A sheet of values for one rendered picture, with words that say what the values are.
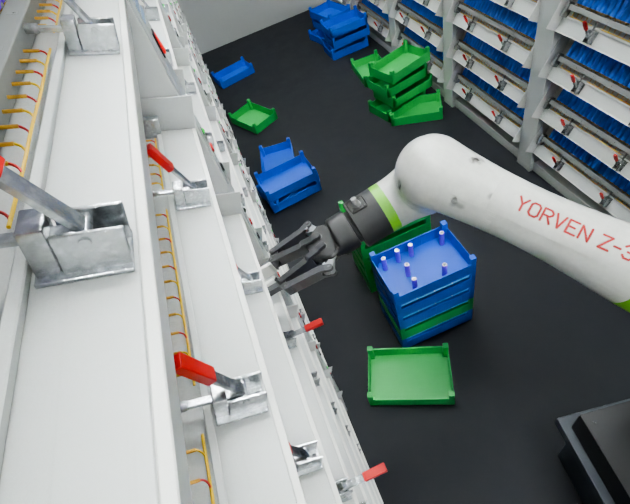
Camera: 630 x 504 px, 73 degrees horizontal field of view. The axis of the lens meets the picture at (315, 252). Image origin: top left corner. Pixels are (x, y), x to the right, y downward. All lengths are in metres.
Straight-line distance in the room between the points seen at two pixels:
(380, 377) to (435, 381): 0.20
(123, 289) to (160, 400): 0.06
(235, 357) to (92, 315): 0.20
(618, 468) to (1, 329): 1.24
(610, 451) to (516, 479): 0.41
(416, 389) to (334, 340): 0.39
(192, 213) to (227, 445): 0.27
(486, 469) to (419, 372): 0.38
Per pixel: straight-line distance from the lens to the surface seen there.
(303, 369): 0.79
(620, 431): 1.32
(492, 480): 1.62
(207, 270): 0.45
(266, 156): 2.79
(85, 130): 0.32
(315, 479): 0.53
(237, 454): 0.35
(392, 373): 1.72
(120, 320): 0.19
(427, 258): 1.58
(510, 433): 1.66
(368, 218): 0.74
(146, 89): 0.66
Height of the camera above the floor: 1.58
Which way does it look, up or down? 49 degrees down
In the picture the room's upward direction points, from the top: 21 degrees counter-clockwise
